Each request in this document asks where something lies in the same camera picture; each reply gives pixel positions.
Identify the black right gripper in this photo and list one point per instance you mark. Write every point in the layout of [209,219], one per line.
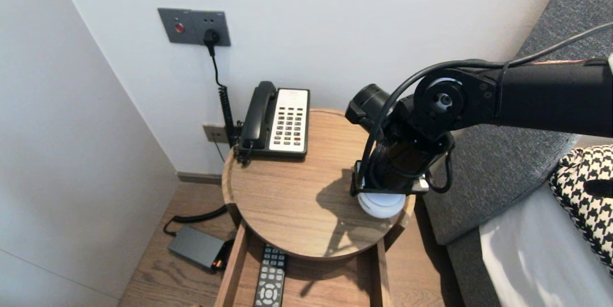
[357,180]

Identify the brown wall baseboard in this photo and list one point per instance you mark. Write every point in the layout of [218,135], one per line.
[191,178]

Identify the thin black telephone line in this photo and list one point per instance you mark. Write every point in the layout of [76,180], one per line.
[219,151]

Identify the white round puck device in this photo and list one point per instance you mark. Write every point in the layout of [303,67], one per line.
[381,206]

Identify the round wooden side table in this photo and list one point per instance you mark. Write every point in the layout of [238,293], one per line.
[297,192]

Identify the black and white telephone base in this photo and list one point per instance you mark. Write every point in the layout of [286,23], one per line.
[288,125]

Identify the grey power adapter brick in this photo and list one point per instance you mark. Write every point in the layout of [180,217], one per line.
[196,247]

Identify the black remote control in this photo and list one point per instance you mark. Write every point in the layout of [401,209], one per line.
[270,278]

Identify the grey wall socket panel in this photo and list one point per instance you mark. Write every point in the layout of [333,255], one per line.
[189,22]

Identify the grey fabric bed headboard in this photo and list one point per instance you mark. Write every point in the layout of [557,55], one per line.
[493,177]

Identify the white bed sheet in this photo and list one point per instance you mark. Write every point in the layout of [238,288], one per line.
[536,259]

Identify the curved-front wooden table drawer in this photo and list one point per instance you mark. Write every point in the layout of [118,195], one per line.
[335,283]

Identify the black telephone handset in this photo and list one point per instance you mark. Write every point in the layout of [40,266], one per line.
[258,110]

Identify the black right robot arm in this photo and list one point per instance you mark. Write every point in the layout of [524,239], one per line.
[527,96]

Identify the black white houndstooth pillow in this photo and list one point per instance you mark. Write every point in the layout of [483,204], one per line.
[579,211]

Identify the beige wall jack plate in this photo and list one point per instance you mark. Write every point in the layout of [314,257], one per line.
[214,133]

